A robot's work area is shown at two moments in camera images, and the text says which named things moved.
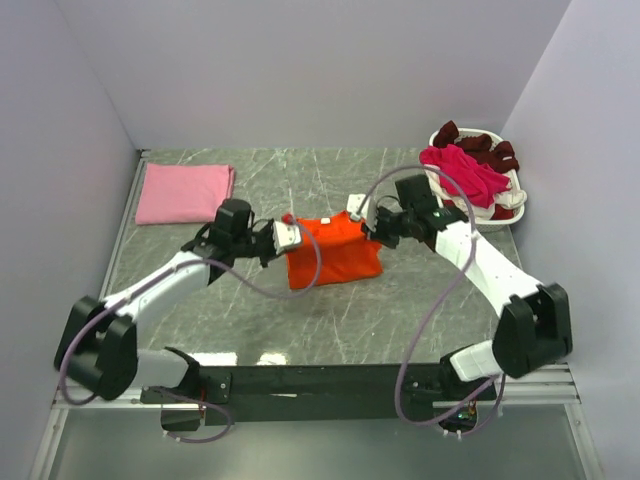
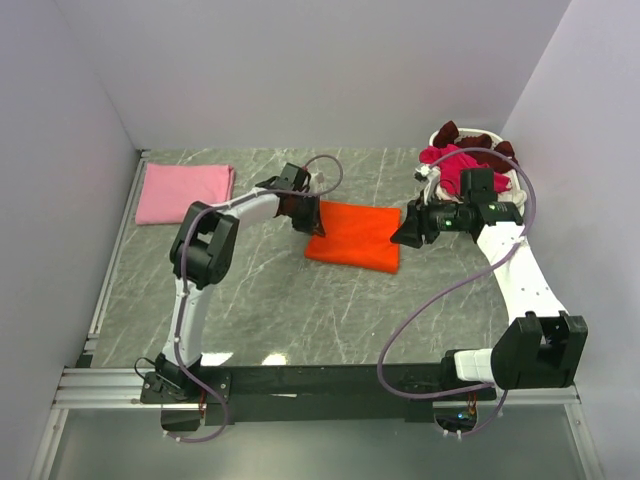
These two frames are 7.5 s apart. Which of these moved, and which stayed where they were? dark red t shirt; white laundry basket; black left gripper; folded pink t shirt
Moved: black left gripper
Stayed: dark red t shirt; white laundry basket; folded pink t shirt
